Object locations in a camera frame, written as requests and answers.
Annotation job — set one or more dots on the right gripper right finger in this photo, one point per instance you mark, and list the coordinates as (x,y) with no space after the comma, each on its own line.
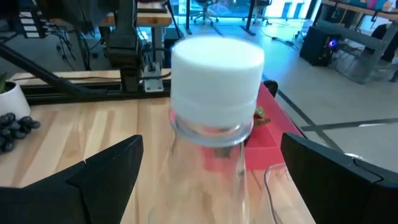
(342,199)

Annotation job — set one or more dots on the black toy grapes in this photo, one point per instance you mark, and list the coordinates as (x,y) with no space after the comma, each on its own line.
(12,130)

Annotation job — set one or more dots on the silver metal bracket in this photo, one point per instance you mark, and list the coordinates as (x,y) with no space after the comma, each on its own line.
(153,81)

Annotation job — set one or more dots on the office chair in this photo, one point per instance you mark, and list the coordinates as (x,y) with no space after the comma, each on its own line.
(204,12)

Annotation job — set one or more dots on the clear bottle white cap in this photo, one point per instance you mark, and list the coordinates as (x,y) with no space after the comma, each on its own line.
(217,81)

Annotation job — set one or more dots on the person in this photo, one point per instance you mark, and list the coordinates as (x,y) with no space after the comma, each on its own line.
(388,43)

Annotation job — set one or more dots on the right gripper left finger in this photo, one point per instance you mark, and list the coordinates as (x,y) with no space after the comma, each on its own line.
(62,205)

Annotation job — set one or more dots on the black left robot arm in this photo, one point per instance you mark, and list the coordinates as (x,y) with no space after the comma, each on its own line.
(124,46)

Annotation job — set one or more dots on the small plant white pot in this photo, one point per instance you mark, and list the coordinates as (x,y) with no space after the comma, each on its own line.
(12,99)

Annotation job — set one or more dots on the black computer tower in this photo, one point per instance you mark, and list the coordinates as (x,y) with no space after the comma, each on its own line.
(317,46)

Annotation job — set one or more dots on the wooden desk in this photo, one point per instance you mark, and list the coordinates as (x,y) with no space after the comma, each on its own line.
(155,19)
(373,12)

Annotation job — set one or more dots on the black equipment rack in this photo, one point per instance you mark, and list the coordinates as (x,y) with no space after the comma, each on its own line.
(31,18)

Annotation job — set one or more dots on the grey metal desk frame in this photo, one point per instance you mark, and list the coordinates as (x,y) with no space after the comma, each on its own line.
(351,35)

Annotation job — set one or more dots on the pink plastic tray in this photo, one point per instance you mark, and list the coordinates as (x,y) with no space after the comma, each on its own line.
(273,146)

